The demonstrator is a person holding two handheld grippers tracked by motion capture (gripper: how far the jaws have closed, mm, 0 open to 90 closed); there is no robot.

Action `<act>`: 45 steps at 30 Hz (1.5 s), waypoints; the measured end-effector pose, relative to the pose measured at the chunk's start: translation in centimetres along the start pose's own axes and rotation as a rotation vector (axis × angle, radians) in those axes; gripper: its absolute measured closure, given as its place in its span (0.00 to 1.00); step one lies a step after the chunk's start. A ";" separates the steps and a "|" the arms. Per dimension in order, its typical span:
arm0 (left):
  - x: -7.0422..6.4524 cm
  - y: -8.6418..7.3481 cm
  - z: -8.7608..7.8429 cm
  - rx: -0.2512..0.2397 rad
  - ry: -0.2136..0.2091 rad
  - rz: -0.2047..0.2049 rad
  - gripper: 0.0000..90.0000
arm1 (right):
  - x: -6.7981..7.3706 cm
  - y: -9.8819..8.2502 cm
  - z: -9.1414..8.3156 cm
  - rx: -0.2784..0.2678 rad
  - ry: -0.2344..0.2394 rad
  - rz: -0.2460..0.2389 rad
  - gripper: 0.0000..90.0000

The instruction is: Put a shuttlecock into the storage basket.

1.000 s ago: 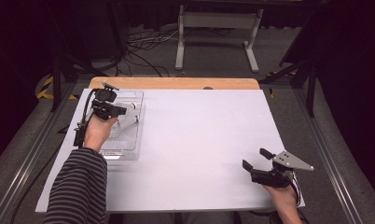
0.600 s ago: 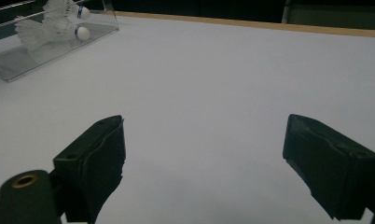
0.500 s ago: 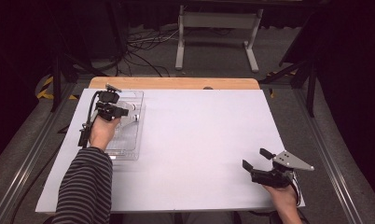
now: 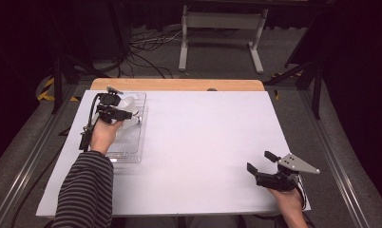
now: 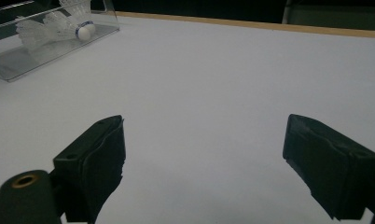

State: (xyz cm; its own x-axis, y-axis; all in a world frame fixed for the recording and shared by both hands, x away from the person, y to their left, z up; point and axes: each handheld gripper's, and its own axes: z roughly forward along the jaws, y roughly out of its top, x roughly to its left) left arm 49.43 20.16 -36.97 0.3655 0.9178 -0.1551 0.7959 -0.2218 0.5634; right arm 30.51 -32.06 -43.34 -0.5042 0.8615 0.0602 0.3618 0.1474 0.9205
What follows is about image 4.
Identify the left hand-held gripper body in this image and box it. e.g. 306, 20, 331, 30
95, 85, 124, 125

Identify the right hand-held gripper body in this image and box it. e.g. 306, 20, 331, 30
255, 153, 321, 192

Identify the white feather shuttlecock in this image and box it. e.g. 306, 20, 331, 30
124, 113, 143, 129
117, 95, 140, 115

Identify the clear plastic tray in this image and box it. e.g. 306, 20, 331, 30
105, 91, 149, 164

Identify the person's right hand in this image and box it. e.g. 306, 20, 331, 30
267, 187, 307, 228

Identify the person's left hand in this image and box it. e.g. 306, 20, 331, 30
89, 119, 125, 156

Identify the white table mat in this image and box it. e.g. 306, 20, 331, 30
36, 89, 311, 218

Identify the black tripod stand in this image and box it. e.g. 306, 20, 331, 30
50, 56, 111, 115

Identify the wooden table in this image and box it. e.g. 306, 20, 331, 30
89, 78, 266, 93

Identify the yellow black floor tape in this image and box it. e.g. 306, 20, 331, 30
36, 77, 81, 103

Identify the black metal stand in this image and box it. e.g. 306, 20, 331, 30
264, 60, 323, 121

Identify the right hand-held gripper cable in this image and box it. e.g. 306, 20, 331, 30
294, 177, 308, 211

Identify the hand-held gripper cable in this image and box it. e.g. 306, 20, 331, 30
294, 177, 308, 211
79, 94, 102, 152

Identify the left hand-held gripper cable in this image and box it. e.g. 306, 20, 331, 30
79, 94, 102, 152

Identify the aluminium floor rail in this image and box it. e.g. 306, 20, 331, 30
0, 84, 83, 228
297, 89, 371, 228

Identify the tangle of floor cables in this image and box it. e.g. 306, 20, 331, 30
116, 27, 183, 79

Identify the white metal stand frame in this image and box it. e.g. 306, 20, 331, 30
178, 4, 270, 75

